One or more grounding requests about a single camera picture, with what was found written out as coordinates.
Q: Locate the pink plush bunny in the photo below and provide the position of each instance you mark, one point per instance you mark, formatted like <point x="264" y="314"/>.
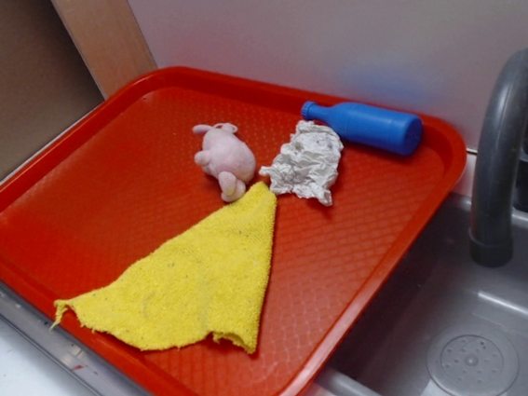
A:
<point x="226" y="158"/>

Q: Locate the crumpled white paper towel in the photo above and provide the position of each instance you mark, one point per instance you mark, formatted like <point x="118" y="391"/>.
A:
<point x="307" y="166"/>

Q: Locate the yellow terry cloth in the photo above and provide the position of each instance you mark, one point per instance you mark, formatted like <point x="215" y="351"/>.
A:
<point x="210" y="281"/>

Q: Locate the blue plastic bottle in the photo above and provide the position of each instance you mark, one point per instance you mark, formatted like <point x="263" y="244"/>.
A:
<point x="392" y="131"/>

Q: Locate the grey plastic sink basin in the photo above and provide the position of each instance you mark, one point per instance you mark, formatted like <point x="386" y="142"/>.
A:
<point x="441" y="325"/>

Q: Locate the light wooden board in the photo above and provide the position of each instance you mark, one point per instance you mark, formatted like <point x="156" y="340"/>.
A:
<point x="108" y="39"/>

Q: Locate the brown cardboard panel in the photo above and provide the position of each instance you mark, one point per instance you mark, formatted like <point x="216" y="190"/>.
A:
<point x="44" y="84"/>

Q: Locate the grey plastic faucet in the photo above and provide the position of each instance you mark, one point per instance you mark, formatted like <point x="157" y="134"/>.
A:
<point x="501" y="172"/>

